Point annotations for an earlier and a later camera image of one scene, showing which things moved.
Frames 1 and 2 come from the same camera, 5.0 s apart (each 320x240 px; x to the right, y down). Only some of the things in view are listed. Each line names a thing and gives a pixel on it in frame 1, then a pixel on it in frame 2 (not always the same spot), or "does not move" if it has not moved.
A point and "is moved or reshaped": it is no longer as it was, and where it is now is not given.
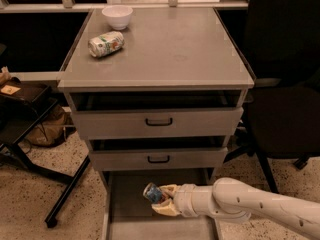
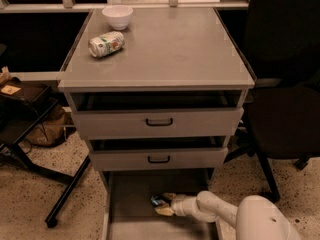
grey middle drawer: (157, 158) does not move
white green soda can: (105, 44) does not move
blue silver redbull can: (153, 193) is moved or reshaped
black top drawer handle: (159, 124) does not move
